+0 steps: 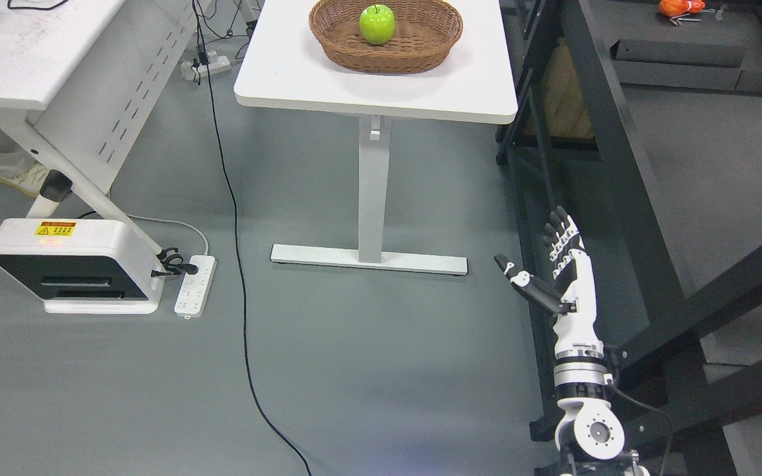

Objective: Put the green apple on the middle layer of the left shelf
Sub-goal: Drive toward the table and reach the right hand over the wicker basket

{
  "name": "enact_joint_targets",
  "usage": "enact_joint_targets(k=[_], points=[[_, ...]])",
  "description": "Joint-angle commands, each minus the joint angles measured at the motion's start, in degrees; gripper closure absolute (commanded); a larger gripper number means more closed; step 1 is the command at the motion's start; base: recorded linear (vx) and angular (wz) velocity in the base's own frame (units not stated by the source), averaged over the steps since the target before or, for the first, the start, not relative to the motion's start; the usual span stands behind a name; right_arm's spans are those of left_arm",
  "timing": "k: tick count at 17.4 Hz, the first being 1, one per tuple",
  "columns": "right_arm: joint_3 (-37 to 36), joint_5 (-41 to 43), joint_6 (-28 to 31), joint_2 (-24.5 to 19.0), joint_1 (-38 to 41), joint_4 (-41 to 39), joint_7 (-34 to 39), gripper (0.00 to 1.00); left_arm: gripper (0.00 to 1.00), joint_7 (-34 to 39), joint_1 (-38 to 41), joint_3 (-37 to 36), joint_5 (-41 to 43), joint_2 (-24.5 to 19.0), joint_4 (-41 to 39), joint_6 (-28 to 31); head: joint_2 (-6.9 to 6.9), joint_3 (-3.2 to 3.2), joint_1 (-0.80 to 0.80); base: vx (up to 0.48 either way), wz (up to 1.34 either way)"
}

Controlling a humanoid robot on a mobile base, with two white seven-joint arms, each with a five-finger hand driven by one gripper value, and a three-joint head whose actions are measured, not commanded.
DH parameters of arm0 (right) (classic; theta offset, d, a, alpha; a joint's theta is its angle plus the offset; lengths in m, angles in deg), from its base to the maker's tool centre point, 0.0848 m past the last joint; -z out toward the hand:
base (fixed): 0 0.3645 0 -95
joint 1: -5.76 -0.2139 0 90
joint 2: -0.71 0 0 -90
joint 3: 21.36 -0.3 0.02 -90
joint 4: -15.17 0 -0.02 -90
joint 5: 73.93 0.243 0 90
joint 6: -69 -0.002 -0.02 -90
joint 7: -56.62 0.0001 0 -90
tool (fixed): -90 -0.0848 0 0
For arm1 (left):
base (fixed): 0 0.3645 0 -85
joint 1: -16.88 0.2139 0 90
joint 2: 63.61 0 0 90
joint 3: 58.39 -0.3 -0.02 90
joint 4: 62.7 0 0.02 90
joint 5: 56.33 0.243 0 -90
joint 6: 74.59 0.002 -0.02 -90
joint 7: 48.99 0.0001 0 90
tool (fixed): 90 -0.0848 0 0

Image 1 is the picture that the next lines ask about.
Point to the person's shoe and trouser leg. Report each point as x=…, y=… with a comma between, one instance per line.
x=19, y=169

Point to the white desk with perforated panel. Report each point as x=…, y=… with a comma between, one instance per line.
x=78, y=81

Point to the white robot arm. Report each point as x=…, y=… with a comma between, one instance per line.
x=590, y=438

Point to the brown wicker basket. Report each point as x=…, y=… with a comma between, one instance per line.
x=424, y=34

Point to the white pedestal table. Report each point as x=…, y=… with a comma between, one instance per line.
x=285, y=68

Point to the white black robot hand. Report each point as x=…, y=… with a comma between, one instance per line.
x=570, y=295

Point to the green apple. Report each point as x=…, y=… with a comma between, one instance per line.
x=376, y=24

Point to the white box device warning label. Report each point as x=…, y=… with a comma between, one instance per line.
x=90, y=266

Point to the white power strip near device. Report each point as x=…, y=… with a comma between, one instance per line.
x=195, y=287

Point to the black metal shelf rack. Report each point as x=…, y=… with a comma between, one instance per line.
x=650, y=135

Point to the white power strip far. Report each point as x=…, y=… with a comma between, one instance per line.
x=192, y=72

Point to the orange object on shelf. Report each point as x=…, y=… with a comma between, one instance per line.
x=677, y=8

